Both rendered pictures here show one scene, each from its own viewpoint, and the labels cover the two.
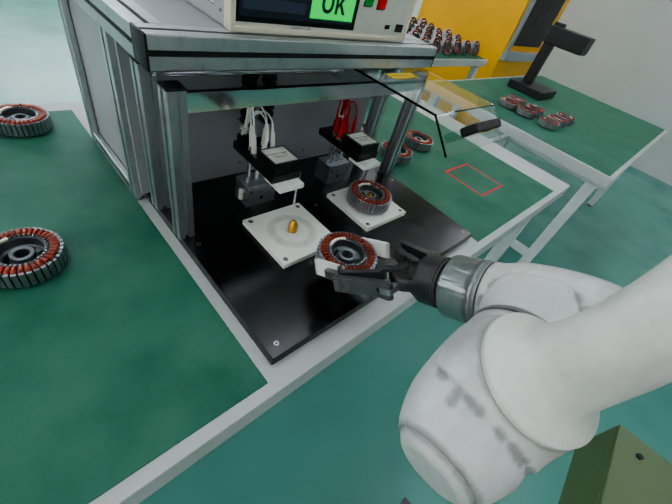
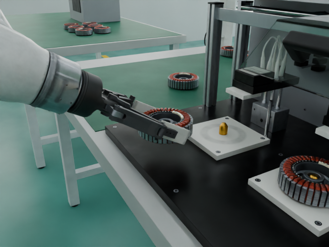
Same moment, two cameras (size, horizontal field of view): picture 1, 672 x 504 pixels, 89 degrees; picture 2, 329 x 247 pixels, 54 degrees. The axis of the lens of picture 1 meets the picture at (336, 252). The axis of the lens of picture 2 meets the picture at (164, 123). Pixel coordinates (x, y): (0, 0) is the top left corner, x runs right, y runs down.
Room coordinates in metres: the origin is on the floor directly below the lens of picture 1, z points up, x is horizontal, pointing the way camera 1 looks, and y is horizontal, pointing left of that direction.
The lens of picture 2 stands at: (0.72, -0.56, 1.12)
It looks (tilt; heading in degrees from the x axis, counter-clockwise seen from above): 25 degrees down; 115
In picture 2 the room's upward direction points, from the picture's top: straight up
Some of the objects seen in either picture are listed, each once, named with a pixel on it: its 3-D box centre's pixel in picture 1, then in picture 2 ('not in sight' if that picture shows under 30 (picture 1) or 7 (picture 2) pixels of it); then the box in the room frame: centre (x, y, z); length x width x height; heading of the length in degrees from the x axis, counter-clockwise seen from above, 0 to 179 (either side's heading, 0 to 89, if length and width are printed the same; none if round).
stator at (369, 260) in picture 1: (346, 257); (165, 124); (0.47, -0.02, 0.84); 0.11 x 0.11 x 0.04
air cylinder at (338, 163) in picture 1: (332, 168); not in sight; (0.84, 0.08, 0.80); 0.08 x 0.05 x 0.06; 144
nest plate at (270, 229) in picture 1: (291, 232); (223, 135); (0.56, 0.10, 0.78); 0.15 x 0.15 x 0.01; 54
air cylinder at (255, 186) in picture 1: (255, 188); (269, 115); (0.64, 0.22, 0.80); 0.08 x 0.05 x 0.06; 144
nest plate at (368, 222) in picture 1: (366, 204); (310, 191); (0.76, -0.04, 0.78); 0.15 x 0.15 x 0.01; 54
